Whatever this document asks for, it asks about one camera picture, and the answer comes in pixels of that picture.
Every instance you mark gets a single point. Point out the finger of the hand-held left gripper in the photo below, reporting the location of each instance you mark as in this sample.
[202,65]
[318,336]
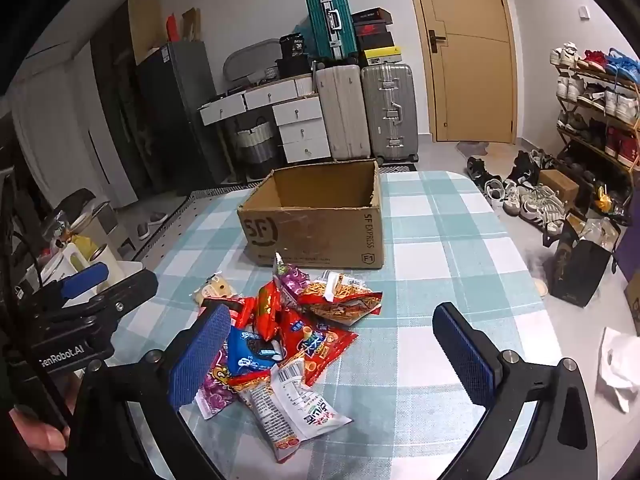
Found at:
[125,292]
[85,280]

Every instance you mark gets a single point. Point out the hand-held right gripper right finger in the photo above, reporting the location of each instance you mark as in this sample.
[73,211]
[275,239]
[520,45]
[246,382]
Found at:
[465,355]

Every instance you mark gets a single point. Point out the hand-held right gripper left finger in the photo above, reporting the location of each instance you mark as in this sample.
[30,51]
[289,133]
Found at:
[200,355]

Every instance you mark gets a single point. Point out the small red snack packet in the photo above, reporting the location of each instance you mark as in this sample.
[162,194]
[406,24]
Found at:
[240,312]

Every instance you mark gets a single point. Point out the brown cardboard box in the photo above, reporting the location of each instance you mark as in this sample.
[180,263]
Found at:
[310,235]

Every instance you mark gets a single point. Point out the person's left hand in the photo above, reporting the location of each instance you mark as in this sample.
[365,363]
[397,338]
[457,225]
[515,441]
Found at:
[35,432]

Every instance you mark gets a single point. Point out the cream cup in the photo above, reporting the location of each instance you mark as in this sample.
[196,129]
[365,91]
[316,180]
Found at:
[107,265]

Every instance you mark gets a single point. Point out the yellow bag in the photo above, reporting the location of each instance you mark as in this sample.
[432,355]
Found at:
[86,249]

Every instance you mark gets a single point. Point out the grey storage stool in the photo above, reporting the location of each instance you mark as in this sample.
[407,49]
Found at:
[95,217]

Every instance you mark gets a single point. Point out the pale yellow snack packet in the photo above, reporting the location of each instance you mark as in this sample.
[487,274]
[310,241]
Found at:
[215,290]

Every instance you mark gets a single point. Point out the grey slipper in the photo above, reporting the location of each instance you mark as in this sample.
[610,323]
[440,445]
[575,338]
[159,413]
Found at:
[150,225]

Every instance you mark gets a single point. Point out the glossy red snack packet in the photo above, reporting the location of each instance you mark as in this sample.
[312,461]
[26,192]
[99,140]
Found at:
[267,310]

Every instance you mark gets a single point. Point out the white slipper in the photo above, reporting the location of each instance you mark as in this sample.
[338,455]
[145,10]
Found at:
[540,288]

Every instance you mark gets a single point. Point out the white noodle snack packet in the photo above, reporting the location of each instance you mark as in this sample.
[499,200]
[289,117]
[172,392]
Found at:
[290,410]

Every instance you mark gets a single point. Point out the red cup print snack packet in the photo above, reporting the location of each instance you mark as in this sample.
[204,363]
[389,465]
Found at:
[320,350]

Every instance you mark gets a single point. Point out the black paper shopping bag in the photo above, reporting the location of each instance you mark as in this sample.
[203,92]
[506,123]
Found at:
[575,270]

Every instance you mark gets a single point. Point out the white plastic bag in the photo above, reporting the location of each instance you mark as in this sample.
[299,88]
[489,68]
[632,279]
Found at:
[617,360]

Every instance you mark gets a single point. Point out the white curtain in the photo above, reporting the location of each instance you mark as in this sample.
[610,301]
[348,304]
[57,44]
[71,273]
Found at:
[55,125]

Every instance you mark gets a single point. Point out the scattered pile of shoes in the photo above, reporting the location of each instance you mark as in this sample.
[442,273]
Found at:
[535,200]

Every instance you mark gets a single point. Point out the black tall cabinet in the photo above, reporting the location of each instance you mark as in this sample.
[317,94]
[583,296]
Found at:
[115,110]

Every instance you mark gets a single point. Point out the yellow cardboard box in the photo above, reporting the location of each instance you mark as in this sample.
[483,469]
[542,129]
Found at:
[634,305]

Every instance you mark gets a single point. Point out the dark grey refrigerator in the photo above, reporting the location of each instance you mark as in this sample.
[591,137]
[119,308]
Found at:
[185,110]

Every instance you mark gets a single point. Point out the small cardboard carton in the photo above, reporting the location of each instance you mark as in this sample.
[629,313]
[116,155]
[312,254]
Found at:
[557,185]

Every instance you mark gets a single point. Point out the purple box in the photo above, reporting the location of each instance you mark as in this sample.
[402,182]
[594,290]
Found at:
[631,255]

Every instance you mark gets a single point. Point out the woven laundry basket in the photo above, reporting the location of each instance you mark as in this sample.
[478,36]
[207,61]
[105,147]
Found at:
[257,142]

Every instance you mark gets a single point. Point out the grey doormat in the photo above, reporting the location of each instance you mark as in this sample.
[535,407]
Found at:
[472,147]

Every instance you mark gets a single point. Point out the white drawer dresser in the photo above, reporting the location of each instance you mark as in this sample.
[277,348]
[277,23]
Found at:
[300,130]

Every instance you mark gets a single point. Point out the silver suitcase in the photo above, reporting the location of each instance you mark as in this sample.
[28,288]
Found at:
[390,110]

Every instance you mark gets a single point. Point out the flat cardboard sheet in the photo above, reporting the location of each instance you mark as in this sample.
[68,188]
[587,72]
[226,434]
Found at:
[145,25]

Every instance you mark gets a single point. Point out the red bag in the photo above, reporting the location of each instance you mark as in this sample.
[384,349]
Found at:
[171,30]

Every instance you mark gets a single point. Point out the black shoe rack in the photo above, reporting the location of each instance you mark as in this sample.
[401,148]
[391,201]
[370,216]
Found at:
[567,110]

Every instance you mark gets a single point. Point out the grey oval mirror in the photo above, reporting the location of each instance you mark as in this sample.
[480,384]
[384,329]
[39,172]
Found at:
[250,55]

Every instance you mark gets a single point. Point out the beige suitcase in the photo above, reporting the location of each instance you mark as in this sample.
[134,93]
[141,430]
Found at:
[342,110]

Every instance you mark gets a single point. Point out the brown paper bag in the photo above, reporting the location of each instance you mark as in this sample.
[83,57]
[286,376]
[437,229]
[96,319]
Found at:
[191,25]

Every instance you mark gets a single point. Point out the black storage box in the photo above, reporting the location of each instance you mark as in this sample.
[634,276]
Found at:
[295,67]

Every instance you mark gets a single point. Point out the rows of racked sneakers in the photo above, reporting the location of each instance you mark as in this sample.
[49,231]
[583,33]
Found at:
[615,105]

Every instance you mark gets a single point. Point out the wooden door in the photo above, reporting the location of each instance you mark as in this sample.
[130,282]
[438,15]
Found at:
[475,60]

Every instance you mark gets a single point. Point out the black printed bag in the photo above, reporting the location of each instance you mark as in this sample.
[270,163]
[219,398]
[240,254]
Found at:
[292,46]

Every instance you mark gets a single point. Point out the yellow black shoe box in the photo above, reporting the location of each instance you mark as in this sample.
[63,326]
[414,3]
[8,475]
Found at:
[382,54]

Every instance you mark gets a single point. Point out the blue plastic bag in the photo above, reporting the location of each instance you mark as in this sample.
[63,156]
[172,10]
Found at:
[301,32]

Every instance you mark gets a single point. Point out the teal suitcase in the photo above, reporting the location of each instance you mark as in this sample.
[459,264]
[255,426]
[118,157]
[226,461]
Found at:
[325,25]

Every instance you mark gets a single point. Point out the black shoe box red lining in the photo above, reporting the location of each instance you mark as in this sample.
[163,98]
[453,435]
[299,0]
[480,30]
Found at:
[372,14]

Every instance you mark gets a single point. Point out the white light switch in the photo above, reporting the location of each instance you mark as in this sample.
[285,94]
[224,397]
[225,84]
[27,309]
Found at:
[584,12]

